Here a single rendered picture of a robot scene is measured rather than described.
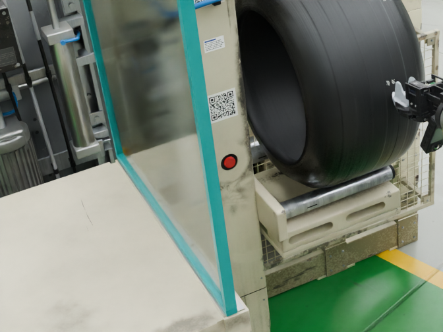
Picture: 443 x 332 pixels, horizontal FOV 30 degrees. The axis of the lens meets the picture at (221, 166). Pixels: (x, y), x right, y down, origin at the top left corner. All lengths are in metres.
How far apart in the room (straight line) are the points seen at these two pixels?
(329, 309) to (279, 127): 1.00
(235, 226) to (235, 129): 0.28
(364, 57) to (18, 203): 0.82
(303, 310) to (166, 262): 1.76
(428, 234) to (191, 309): 2.25
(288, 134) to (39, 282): 1.10
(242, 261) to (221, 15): 0.70
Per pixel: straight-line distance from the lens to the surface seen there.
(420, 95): 1.78
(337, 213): 2.16
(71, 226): 1.56
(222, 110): 1.96
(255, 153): 2.33
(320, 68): 1.86
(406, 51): 1.95
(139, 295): 1.38
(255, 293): 2.32
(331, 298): 3.19
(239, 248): 2.20
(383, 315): 3.12
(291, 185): 2.38
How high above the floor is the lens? 2.16
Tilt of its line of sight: 33 degrees down
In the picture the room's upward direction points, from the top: 8 degrees counter-clockwise
